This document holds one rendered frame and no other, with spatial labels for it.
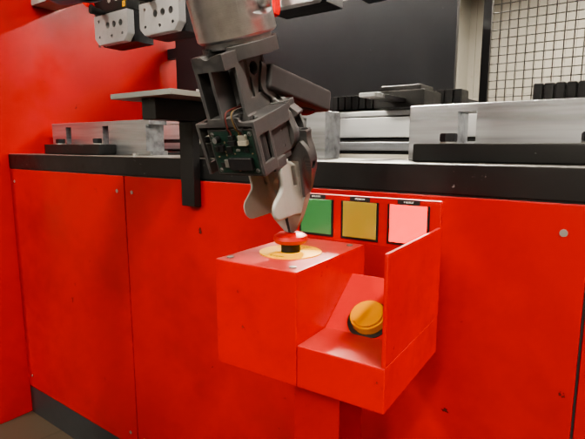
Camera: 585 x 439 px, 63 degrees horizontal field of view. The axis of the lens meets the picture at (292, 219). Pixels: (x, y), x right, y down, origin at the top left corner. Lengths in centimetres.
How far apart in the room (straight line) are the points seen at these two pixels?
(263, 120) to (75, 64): 148
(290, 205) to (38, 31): 144
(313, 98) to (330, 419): 35
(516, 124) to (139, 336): 97
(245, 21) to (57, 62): 145
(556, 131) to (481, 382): 39
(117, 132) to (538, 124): 107
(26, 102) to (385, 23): 115
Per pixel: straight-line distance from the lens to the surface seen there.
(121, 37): 142
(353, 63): 155
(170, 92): 88
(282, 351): 50
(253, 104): 46
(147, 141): 135
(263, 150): 44
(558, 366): 76
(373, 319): 51
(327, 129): 97
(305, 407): 58
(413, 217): 57
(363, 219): 59
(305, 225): 63
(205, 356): 112
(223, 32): 44
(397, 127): 117
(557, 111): 82
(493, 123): 84
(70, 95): 186
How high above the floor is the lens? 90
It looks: 9 degrees down
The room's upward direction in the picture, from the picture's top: straight up
